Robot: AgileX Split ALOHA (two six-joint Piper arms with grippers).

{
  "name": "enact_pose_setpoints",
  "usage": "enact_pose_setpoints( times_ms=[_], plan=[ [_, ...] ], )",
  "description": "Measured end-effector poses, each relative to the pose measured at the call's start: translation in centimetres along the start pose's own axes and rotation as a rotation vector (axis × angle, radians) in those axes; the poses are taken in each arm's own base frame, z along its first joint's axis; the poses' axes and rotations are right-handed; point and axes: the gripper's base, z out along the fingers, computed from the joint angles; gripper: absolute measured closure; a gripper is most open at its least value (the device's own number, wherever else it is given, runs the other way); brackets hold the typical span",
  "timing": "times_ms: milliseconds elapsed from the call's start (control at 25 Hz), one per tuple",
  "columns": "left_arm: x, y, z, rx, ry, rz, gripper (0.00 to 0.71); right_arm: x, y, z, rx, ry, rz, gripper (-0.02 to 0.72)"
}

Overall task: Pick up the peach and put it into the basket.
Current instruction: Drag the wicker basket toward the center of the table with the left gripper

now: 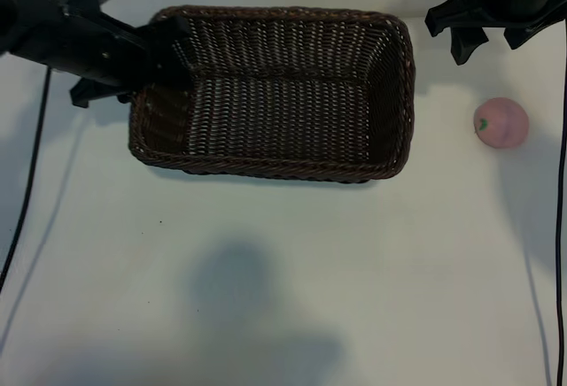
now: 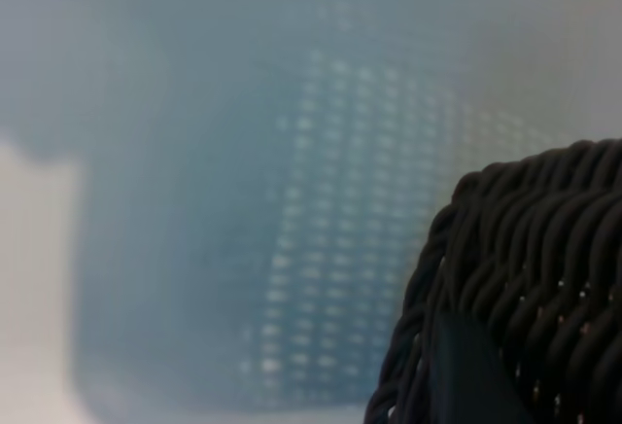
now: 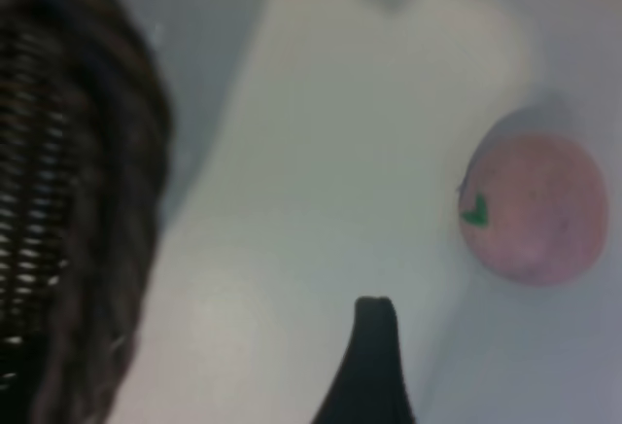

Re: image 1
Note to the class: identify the pink peach with green stem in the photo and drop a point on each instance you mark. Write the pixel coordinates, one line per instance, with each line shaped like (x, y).
(505, 125)

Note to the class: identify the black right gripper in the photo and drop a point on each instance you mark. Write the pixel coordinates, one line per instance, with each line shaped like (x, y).
(505, 1)

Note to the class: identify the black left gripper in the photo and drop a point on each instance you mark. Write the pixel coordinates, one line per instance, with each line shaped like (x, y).
(88, 49)

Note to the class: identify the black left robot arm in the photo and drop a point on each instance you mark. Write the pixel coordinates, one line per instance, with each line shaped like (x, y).
(22, 5)

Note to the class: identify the dark brown wicker basket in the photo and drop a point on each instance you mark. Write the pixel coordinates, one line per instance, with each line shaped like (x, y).
(283, 111)

